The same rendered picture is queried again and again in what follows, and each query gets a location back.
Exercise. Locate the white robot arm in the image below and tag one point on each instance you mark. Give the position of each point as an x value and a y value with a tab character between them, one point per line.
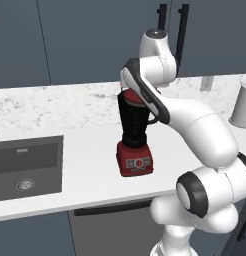
208	133

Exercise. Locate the red and black blender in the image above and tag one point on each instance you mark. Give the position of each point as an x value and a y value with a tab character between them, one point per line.
134	156

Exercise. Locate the red blender lid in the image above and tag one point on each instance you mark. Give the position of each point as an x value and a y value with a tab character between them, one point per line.
131	97

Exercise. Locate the grey sink basin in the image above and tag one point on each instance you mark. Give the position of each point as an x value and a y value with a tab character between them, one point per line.
26	168

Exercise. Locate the grey dishwasher front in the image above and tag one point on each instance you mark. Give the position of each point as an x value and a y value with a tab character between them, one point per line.
111	233

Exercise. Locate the dark blue base cupboard door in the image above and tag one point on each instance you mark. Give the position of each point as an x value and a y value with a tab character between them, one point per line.
31	236
215	245

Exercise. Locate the white wall socket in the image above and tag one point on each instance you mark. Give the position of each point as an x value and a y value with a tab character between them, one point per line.
206	83

